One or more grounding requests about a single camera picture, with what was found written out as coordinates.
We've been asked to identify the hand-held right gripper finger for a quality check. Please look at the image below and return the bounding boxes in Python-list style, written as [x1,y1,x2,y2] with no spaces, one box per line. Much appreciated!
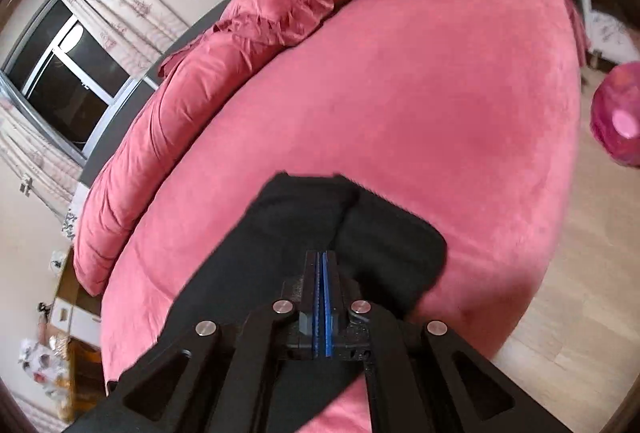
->
[321,251,573,433]
[65,251,322,433]

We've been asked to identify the wooden bedside cabinet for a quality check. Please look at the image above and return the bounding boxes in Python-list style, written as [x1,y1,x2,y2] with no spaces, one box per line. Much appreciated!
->
[47,245,113,424]

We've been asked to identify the pink round stool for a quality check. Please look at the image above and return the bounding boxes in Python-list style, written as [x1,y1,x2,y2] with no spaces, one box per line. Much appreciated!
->
[589,62,640,170]

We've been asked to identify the grey headboard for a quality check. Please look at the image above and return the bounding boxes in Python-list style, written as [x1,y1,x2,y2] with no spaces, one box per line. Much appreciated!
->
[79,0,236,189]

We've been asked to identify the pink bed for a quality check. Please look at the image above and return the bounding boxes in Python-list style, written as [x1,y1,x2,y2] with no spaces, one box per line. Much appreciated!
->
[100,0,591,433]

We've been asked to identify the near pink pillow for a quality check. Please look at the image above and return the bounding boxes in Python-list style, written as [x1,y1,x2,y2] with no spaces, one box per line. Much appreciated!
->
[73,13,281,298]

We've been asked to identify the white patterned curtain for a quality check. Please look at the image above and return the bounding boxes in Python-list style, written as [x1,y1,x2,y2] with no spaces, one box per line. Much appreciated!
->
[38,0,193,76]

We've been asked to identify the window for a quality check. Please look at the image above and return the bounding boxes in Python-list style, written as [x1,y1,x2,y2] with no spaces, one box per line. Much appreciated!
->
[0,0,158,159]

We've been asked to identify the black pants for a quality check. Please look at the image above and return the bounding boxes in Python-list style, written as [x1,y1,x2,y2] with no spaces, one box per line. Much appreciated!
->
[106,172,447,433]

